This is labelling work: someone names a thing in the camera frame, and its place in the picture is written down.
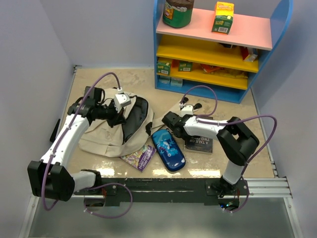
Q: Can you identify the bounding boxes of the blue shark pencil case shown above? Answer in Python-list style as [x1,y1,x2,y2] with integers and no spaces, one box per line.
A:
[152,129,186,172]

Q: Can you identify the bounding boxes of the beige canvas backpack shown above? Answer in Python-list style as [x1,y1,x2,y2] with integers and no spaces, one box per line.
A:
[77,88,164,158]

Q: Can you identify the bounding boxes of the purple 52-Storey Treehouse book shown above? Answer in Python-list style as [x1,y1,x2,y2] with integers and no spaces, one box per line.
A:
[120,144,157,172]

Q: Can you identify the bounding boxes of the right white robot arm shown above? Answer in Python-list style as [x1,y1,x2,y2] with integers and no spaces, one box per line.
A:
[162,112,260,197]

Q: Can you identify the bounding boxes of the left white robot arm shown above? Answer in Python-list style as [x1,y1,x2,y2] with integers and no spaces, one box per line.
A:
[27,87,131,201]

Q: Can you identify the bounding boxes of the A Tale of Two Cities book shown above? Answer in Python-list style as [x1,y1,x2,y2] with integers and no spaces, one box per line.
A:
[184,136,213,153]

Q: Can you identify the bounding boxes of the light blue box right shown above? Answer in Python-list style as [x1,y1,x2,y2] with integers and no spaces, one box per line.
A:
[170,77,183,87]

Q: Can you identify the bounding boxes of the light blue box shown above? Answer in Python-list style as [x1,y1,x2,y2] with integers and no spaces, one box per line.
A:
[170,77,183,87]
[158,75,171,85]

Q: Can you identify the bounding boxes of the light blue box left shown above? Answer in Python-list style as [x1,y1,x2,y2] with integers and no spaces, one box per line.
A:
[158,75,171,85]

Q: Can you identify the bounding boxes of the green box left shelf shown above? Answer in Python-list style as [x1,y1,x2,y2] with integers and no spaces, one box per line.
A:
[156,60,171,75]

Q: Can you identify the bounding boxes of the green box shelf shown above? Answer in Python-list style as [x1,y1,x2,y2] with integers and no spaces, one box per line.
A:
[178,60,193,72]
[156,60,171,75]

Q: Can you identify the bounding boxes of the green box middle shelf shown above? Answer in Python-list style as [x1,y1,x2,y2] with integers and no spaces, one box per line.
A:
[178,60,193,72]

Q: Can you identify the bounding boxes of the orange snack packet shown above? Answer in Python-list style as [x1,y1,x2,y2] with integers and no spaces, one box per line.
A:
[200,63,224,74]

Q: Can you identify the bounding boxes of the blue colourful shelf unit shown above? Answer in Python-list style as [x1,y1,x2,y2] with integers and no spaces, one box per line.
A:
[153,0,293,104]

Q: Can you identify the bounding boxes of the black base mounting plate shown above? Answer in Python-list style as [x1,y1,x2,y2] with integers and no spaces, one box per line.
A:
[74,177,251,208]

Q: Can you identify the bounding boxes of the red white box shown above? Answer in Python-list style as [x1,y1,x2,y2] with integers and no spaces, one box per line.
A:
[240,46,258,62]

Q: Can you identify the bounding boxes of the green brown jar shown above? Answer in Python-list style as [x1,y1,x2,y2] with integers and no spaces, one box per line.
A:
[162,0,194,28]

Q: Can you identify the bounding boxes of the yellow green carton box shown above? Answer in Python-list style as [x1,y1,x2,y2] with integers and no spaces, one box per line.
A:
[211,1,234,35]

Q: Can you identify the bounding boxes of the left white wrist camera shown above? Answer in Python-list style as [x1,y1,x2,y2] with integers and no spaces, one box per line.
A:
[113,93,131,112]

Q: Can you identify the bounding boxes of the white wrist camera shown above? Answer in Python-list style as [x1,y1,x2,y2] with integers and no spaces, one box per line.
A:
[180,104,194,117]
[113,93,131,112]

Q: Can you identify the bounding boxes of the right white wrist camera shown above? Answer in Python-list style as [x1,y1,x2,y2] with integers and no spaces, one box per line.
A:
[180,104,194,117]

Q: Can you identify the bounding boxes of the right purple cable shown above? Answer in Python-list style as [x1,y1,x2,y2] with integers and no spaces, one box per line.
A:
[180,85,278,213]

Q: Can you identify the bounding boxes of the aluminium rail frame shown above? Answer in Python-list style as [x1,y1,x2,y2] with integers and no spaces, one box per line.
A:
[17,64,302,238]

